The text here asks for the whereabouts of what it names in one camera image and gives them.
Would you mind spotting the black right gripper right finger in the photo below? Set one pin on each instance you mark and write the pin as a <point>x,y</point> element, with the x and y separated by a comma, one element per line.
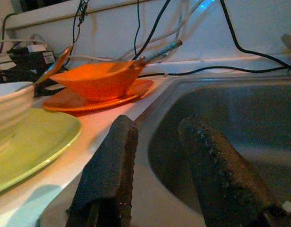
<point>218,177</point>

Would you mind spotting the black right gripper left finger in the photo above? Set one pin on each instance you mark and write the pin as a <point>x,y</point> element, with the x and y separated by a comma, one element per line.
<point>112,165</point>

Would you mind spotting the white bowl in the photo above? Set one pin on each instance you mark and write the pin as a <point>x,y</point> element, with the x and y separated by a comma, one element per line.
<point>11,106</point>

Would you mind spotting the stainless steel sink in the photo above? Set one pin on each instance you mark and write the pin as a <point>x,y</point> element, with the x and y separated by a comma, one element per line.
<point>254,118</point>

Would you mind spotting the green plate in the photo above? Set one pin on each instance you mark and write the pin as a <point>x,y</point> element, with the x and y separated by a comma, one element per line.
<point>41,142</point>

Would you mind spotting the orange plate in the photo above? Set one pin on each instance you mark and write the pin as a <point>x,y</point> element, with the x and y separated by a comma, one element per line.
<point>65,104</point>

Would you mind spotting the orange bowl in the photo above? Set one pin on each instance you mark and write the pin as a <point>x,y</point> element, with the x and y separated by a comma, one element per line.
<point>100,80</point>

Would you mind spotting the black power device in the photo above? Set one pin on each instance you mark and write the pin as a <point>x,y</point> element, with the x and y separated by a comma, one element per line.
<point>25,61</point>

